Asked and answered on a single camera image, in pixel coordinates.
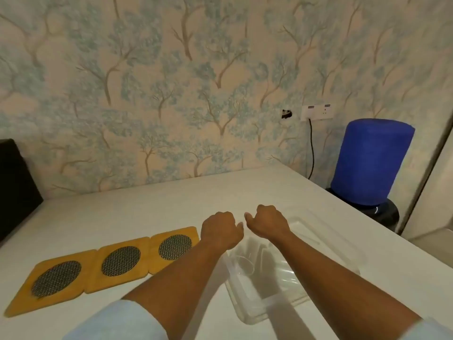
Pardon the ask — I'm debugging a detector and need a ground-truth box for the person's right hand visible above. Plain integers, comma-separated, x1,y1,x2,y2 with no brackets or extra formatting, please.
244,204,292,241

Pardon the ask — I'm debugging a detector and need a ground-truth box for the person's left hand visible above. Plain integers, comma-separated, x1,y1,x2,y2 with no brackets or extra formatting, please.
200,211,245,251

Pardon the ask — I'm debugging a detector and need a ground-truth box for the person's left forearm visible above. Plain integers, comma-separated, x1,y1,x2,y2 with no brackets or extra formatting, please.
122,241,231,330

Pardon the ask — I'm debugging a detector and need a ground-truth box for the person's right forearm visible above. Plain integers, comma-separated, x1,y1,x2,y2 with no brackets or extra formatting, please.
266,231,423,340

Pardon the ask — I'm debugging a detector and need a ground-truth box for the clear drinking glass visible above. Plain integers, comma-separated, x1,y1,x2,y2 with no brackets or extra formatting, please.
232,255,256,277

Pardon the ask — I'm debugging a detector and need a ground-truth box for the clear plastic container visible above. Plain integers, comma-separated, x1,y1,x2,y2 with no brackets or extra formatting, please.
223,234,313,316

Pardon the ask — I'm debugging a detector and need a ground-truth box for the clear plastic lid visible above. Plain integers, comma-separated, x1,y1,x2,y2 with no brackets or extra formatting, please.
281,208,367,278

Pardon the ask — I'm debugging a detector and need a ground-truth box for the wooden coaster with mesh circle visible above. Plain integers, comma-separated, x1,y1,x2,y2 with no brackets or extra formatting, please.
148,226,200,275
4,249,98,318
84,237,151,294

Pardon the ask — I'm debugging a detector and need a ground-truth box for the blue covered water bottle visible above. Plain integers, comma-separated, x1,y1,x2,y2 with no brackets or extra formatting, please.
331,118,415,208

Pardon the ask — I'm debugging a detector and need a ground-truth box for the black water dispenser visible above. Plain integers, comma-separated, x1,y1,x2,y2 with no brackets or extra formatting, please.
325,187,400,231

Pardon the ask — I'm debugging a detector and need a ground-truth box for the white left sleeve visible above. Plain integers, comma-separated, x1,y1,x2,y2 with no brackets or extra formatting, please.
64,299,171,340

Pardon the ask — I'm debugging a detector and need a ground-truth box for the white sleeve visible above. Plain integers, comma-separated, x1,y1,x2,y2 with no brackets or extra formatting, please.
396,317,453,340
64,299,171,340

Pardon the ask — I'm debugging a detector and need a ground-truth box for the white right sleeve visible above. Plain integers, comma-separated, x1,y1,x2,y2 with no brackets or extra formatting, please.
396,317,453,340

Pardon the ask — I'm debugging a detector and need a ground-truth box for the black chair back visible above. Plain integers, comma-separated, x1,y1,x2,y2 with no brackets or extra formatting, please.
0,139,44,245

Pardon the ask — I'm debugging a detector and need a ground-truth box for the black power cable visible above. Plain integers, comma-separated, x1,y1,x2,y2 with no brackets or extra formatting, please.
307,118,316,180

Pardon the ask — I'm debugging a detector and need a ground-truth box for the white wall socket panel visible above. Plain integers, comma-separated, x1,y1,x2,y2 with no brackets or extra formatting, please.
300,104,333,121

